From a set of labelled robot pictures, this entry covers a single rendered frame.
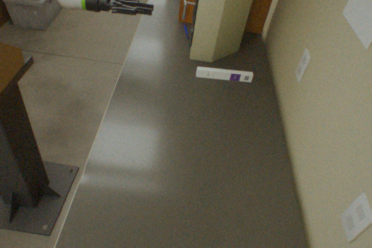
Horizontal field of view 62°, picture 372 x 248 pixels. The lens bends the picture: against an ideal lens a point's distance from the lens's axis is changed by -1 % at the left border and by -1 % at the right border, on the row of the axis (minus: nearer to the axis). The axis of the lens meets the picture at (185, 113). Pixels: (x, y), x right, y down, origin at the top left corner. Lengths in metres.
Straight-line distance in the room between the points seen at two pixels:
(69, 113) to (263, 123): 1.71
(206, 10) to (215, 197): 0.80
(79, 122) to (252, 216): 1.78
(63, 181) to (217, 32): 1.36
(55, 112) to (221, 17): 1.65
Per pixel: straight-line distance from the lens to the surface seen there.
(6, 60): 1.40
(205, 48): 1.50
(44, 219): 2.06
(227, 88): 1.40
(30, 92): 2.86
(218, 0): 1.39
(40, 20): 3.61
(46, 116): 2.61
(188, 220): 0.96
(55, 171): 2.24
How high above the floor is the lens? 1.79
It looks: 43 degrees down
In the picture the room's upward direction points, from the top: 10 degrees clockwise
